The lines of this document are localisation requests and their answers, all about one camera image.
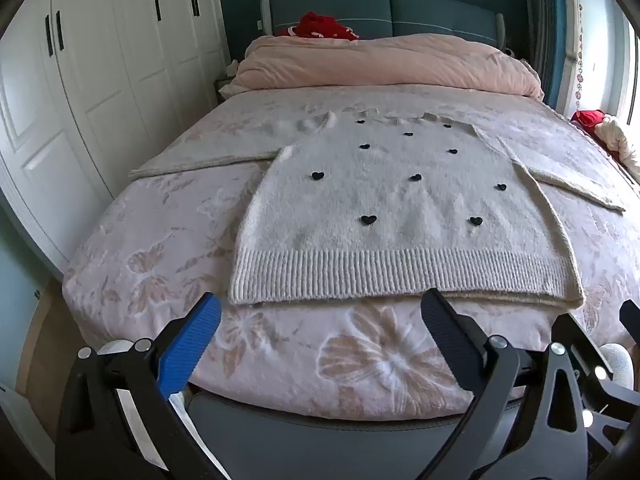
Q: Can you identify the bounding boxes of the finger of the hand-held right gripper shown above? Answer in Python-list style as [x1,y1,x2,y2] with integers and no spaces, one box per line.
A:
[551,312,608,381]
[619,300,640,333]

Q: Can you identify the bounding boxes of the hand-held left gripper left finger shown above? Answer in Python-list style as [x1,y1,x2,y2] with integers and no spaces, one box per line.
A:
[55,292,223,480]

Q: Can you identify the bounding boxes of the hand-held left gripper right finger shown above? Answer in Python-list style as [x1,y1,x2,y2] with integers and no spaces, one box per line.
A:
[421,287,590,480]

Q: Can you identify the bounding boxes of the white sweater with black hearts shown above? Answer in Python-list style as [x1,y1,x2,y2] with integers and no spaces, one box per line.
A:
[129,110,627,308]

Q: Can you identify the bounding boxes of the person's white fleece pants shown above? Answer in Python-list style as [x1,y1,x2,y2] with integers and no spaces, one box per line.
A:
[600,344,635,388]

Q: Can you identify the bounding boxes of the pink floral bed blanket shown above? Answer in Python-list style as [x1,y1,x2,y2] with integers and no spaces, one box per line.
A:
[62,85,640,421]

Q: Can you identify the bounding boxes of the pink white crumpled cloth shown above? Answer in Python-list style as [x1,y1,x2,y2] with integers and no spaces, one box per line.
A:
[592,115,640,181]

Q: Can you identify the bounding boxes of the small red cloth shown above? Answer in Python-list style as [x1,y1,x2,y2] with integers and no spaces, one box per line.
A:
[571,109,607,136]

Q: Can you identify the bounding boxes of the dark nightstand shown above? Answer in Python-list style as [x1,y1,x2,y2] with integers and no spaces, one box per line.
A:
[214,60,242,106]

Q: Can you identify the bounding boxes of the white wardrobe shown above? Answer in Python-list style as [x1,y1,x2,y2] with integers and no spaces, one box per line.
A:
[0,0,231,271]

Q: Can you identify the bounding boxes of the pink duvet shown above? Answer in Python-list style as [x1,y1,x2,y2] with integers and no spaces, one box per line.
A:
[220,33,546,102]

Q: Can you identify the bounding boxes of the blue grey curtain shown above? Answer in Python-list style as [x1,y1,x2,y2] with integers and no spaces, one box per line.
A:
[520,0,581,116]

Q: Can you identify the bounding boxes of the blue padded headboard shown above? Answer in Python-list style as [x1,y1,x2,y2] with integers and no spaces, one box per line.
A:
[260,0,506,48]

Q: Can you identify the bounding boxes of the grey bed frame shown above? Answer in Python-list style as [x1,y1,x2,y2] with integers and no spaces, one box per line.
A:
[182,387,531,480]

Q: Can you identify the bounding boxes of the hanging bead string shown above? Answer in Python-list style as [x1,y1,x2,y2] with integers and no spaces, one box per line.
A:
[574,0,587,108]

